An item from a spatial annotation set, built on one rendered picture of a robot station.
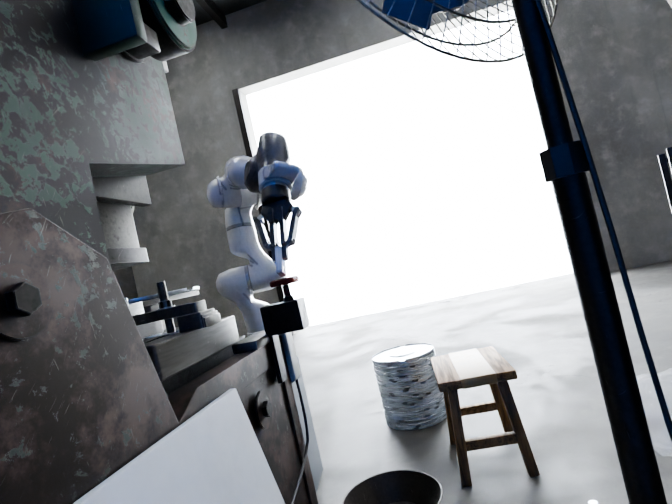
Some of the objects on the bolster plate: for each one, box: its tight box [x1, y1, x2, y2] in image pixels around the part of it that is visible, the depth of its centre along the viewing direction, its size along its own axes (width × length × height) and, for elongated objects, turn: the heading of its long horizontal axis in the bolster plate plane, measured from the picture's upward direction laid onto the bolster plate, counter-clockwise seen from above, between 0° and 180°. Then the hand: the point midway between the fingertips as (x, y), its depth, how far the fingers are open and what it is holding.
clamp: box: [132, 281, 221, 333], centre depth 84 cm, size 6×17×10 cm, turn 176°
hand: (280, 261), depth 104 cm, fingers closed
